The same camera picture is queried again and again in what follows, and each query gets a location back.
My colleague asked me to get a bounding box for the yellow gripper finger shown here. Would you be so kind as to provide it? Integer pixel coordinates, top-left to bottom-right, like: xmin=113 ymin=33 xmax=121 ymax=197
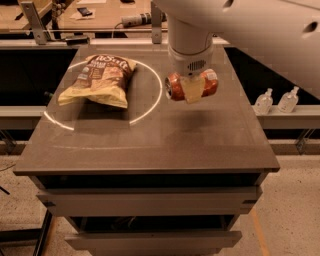
xmin=180 ymin=76 xmax=205 ymax=104

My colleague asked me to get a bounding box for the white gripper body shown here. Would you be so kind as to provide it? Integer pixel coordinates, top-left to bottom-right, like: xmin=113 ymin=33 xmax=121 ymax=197
xmin=168 ymin=45 xmax=213 ymax=77

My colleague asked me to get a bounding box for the red coke can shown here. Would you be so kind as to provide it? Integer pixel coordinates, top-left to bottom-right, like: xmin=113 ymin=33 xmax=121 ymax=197
xmin=165 ymin=69 xmax=218 ymax=101

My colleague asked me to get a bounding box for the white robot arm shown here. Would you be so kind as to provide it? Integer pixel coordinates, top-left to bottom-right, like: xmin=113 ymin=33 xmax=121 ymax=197
xmin=153 ymin=0 xmax=320 ymax=98

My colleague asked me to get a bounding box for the clear sanitizer bottle left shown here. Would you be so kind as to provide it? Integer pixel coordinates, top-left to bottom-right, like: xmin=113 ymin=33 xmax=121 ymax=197
xmin=254 ymin=88 xmax=273 ymax=115

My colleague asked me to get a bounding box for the yellow chip bag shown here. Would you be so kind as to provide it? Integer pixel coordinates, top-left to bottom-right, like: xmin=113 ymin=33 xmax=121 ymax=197
xmin=58 ymin=54 xmax=137 ymax=109

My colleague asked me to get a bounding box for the black phone on paper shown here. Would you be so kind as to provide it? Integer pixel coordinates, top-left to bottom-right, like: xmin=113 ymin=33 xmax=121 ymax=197
xmin=77 ymin=7 xmax=92 ymax=17

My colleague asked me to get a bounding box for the upper grey drawer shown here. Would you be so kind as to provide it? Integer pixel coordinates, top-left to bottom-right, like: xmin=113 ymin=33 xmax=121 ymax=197
xmin=38 ymin=186 xmax=262 ymax=217

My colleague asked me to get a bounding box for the grey drawer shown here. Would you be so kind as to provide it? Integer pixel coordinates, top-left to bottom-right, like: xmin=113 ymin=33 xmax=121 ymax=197
xmin=38 ymin=186 xmax=262 ymax=217
xmin=65 ymin=230 xmax=242 ymax=256

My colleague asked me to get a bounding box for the lower grey drawer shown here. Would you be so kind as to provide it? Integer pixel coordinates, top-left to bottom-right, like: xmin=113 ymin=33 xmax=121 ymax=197
xmin=65 ymin=230 xmax=242 ymax=256

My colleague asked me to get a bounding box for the middle metal bracket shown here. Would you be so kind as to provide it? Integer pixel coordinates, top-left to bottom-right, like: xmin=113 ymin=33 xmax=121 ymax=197
xmin=151 ymin=1 xmax=162 ymax=44

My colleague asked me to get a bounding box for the metal bracket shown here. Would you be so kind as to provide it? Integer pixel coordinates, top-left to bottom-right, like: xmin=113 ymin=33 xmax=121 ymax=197
xmin=151 ymin=1 xmax=162 ymax=44
xmin=21 ymin=0 xmax=48 ymax=45

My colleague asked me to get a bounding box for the left metal bracket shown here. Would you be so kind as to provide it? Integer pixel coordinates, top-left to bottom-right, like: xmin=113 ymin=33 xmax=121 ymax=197
xmin=21 ymin=0 xmax=48 ymax=45

